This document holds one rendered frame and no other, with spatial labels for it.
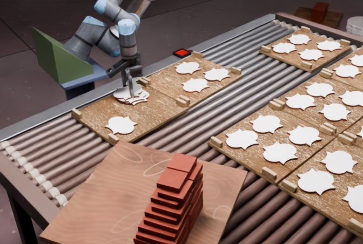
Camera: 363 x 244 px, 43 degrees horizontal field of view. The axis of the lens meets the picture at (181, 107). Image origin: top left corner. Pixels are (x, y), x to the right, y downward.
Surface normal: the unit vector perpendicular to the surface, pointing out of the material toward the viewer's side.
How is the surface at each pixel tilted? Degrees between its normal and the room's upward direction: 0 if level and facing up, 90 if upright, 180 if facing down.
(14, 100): 0
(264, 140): 0
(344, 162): 0
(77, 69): 90
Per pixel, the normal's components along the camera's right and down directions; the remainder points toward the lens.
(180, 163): -0.01, -0.84
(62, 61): 0.60, 0.43
